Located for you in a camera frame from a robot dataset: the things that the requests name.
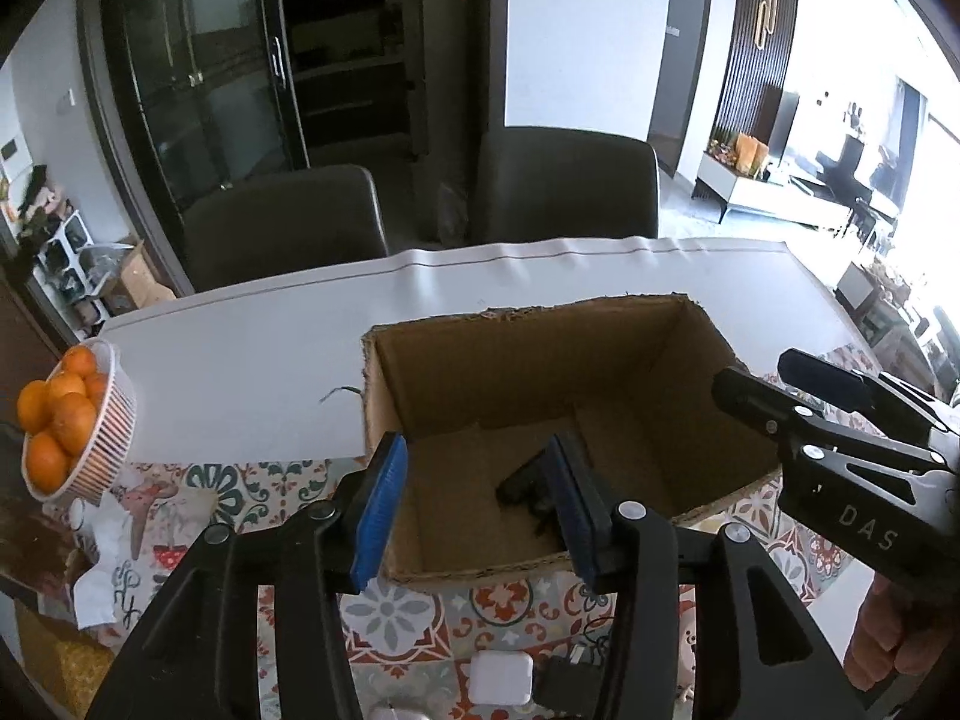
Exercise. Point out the white storage shelf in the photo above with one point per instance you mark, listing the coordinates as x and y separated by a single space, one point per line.
64 255

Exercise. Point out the brown cardboard box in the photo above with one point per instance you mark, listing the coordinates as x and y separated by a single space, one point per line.
525 390

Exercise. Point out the black glass-door cabinet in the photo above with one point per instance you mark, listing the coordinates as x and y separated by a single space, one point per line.
210 75

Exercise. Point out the dark grey dining chair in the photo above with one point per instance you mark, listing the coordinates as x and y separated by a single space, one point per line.
562 187
285 225

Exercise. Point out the person's right hand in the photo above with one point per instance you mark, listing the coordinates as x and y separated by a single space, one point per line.
892 637

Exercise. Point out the white battery charger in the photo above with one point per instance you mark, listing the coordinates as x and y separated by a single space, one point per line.
501 679

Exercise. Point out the dark interior door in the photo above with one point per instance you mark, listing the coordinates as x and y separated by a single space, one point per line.
679 60

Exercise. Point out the pile of oranges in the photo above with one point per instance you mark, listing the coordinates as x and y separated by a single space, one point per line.
64 420

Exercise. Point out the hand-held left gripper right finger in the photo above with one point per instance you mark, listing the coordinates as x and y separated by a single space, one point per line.
570 514

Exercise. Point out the dark slatted wall panel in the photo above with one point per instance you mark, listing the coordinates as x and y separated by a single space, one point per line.
757 37

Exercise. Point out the small black plastic gadget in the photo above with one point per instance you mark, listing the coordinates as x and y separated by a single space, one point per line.
525 487

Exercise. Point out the white crumpled cloth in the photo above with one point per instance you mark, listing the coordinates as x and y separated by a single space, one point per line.
105 562

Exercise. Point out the white low media console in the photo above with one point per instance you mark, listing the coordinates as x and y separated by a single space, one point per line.
772 195

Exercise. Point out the patterned tile-print table mat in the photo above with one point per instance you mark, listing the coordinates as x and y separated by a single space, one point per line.
255 487

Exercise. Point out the white slatted fruit basket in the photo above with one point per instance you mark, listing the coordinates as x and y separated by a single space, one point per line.
105 450

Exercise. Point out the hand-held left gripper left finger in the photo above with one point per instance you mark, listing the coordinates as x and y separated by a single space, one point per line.
379 510

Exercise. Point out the cardboard box on floor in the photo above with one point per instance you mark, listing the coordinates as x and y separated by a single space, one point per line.
142 281

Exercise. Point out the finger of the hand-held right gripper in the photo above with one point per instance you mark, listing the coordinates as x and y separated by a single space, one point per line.
750 397
821 379

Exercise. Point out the black power adapter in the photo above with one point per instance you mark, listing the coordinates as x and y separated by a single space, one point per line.
566 682

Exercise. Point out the yellow woven mat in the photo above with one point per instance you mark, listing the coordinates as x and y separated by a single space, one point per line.
60 660

